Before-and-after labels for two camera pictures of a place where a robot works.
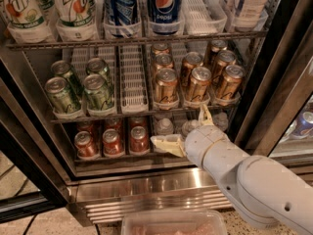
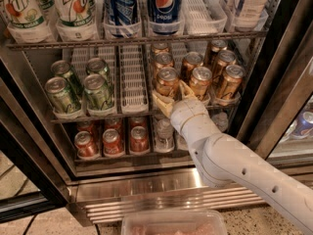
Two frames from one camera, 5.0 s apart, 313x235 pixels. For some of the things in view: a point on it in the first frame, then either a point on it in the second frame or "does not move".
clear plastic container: x=173 y=222 does not move
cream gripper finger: x=169 y=143 to x=165 y=103
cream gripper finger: x=203 y=117 to x=186 y=92
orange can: x=224 y=59 does not move
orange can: x=165 y=86 does not move
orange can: x=200 y=81 does not move
